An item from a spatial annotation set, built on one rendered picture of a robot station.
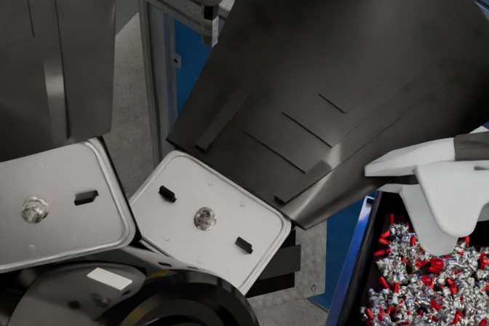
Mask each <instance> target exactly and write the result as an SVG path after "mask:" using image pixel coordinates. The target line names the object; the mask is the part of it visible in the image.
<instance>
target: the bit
mask: <svg viewBox="0 0 489 326"><path fill-rule="evenodd" d="M199 2H200V3H202V12H201V40H202V43H203V46H206V47H213V46H214V45H215V44H217V43H218V16H219V15H218V13H219V3H221V2H222V0H199Z"/></svg>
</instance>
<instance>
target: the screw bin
mask: <svg viewBox="0 0 489 326"><path fill-rule="evenodd" d="M387 213H393V214H394V215H396V216H399V215H403V218H405V219H408V220H410V217H409V215H408V212H407V210H406V207H405V204H404V202H403V200H402V197H401V196H400V195H399V194H398V193H391V192H385V191H376V194H375V198H374V201H373V205H372V208H371V211H370V214H369V217H368V220H367V224H366V227H365V231H364V234H363V237H362V241H361V243H360V246H359V250H358V253H357V257H356V260H355V263H354V267H353V270H352V273H351V277H350V280H349V284H348V287H347V289H346V294H345V296H344V299H343V303H342V306H341V310H340V313H339V315H338V320H337V322H336V326H351V324H352V322H353V318H354V314H355V311H356V309H357V304H358V301H359V297H360V294H361V292H362V287H363V284H364V281H365V277H366V274H367V270H368V267H369V264H370V260H371V257H372V254H373V250H374V247H375V243H376V240H377V237H378V232H379V230H380V227H381V224H382V222H383V220H384V218H385V216H386V214H387ZM468 237H469V240H471V241H473V242H477V243H480V244H482V245H486V246H489V220H484V221H477V223H476V226H475V228H474V230H473V232H472V233H471V234H470V235H468Z"/></svg>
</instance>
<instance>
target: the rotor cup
mask: <svg viewBox="0 0 489 326"><path fill-rule="evenodd" d="M96 268H100V269H103V270H106V271H109V272H111V273H113V274H117V275H119V276H121V277H124V278H127V279H130V280H132V282H131V283H129V284H128V285H127V286H126V287H124V288H123V289H121V290H119V289H117V288H115V287H112V286H110V285H107V284H105V283H102V282H99V281H97V280H95V279H92V278H90V277H88V276H87V275H88V274H89V273H91V272H92V271H94V270H95V269H96ZM0 326H259V323H258V320H257V317H256V315H255V312H254V311H253V308H252V306H251V305H250V303H249V302H248V300H247V299H246V297H244V295H243V294H242V293H241V292H240V291H239V290H238V289H237V288H236V287H235V286H233V285H232V284H231V283H230V282H229V281H228V280H226V279H225V278H223V277H222V276H220V275H219V274H216V273H215V272H213V271H209V270H207V269H203V268H201V267H198V266H194V265H191V264H189V263H185V262H183V261H179V260H176V259H174V258H170V257H167V256H165V255H160V254H158V253H154V252H151V251H149V250H147V249H146V248H144V247H143V246H141V245H140V244H138V243H137V242H130V243H129V244H128V245H127V246H125V247H120V248H117V249H113V250H107V251H103V252H100V253H93V254H90V255H83V256H80V257H76V258H70V259H66V260H62V261H56V262H52V263H46V264H42V265H39V266H32V267H29V268H25V269H19V270H15V271H9V272H5V273H0Z"/></svg>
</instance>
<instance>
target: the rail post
mask: <svg viewBox="0 0 489 326"><path fill-rule="evenodd" d="M138 11H139V19H140V33H141V41H142V49H143V64H144V71H145V79H146V94H147V101H148V116H149V124H150V131H151V146H152V154H153V161H154V169H156V168H157V167H158V165H159V164H160V163H161V162H162V160H163V159H164V158H165V157H166V155H168V153H170V152H171V151H173V150H174V149H175V147H174V146H172V145H171V144H170V143H168V142H167V141H166V138H167V136H168V135H169V133H170V130H171V129H172V127H173V125H174V113H173V97H172V66H171V50H170V19H169V15H168V14H167V13H165V12H163V11H161V10H160V9H158V8H157V7H155V6H154V5H152V4H150V3H148V2H147V1H145V0H138Z"/></svg>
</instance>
